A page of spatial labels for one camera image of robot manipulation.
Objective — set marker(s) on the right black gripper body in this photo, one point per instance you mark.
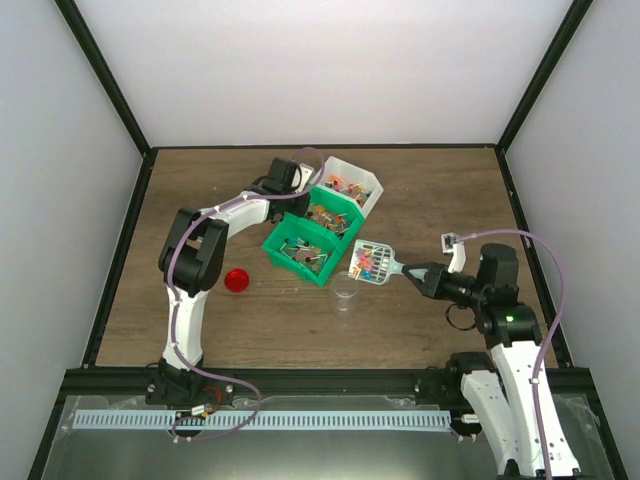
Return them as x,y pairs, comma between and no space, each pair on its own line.
448,292

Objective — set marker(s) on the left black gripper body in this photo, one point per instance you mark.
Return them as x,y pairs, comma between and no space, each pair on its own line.
296,210

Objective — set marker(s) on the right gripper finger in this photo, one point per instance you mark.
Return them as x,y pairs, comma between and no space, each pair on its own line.
422,282
419,269

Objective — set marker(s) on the light blue slotted scoop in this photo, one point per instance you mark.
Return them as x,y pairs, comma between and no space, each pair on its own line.
373,262

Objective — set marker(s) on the green candy bin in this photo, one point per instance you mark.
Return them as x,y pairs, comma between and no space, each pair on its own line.
304,248
335,214

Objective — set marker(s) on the clear plastic cup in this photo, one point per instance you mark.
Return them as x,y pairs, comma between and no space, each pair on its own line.
345,293

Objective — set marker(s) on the white candy bin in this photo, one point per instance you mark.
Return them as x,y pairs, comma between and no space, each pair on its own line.
359,186

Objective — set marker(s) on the red round lid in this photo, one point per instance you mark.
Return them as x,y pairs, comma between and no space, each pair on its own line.
237,280

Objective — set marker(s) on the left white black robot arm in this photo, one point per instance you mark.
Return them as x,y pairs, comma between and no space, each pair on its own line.
191,262

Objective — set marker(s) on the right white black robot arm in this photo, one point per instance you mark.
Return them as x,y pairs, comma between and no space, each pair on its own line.
507,387

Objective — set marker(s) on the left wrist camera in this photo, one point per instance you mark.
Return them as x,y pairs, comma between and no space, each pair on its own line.
302,176

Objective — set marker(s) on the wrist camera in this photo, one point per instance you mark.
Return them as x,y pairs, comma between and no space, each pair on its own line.
302,176
453,246

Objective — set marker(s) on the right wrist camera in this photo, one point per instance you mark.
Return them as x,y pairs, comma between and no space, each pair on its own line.
453,246

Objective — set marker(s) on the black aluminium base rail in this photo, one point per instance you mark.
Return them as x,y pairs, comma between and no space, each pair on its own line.
427,386

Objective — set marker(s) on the black frame post left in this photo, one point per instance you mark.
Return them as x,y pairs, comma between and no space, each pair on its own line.
92,52

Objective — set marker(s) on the black frame post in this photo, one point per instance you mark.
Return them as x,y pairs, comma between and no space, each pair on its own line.
560,41
92,52

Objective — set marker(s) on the light blue slotted cable duct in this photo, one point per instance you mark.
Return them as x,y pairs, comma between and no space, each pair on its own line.
410,421

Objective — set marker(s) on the black frame post right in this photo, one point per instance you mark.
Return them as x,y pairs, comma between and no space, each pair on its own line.
560,41

